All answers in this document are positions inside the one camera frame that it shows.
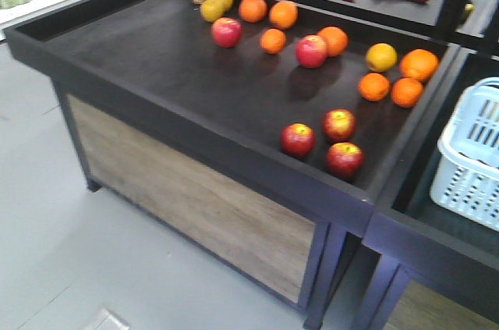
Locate light blue plastic basket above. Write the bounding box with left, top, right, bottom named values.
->
left=430, top=77, right=498, bottom=231

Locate black wooden fruit display table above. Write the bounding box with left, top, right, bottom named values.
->
left=5, top=0, right=457, bottom=329

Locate red apple front left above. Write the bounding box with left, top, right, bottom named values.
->
left=281, top=123, right=315, bottom=159

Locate red apple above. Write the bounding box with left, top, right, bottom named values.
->
left=296, top=35, right=327, bottom=69
left=211, top=17, right=242, bottom=48
left=281, top=123, right=315, bottom=159
left=322, top=108, right=356, bottom=144
left=327, top=142, right=365, bottom=181

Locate red apple front middle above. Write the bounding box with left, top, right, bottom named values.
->
left=322, top=108, right=356, bottom=144

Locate red apple front right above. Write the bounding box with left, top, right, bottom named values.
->
left=327, top=142, right=365, bottom=181

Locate small orange centre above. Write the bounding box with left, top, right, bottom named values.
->
left=260, top=28, right=286, bottom=55

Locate red apple centre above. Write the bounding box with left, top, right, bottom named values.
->
left=296, top=35, right=327, bottom=69

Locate red apple back left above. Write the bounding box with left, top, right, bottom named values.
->
left=211, top=17, right=242, bottom=48

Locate orange beside centre apple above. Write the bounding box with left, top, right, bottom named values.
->
left=317, top=27, right=349, bottom=58

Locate orange back left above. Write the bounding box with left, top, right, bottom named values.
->
left=239, top=0, right=267, bottom=23

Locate orange right front left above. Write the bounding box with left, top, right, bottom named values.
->
left=358, top=73, right=391, bottom=101

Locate yellow pear front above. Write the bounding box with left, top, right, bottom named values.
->
left=200, top=0, right=225, bottom=23

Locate yellow grapefruit right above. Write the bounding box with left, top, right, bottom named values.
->
left=366, top=43, right=398, bottom=73

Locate large orange far right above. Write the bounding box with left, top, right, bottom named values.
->
left=399, top=49, right=440, bottom=83

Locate metal floor socket plate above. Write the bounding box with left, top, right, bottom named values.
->
left=81, top=308, right=130, bottom=330

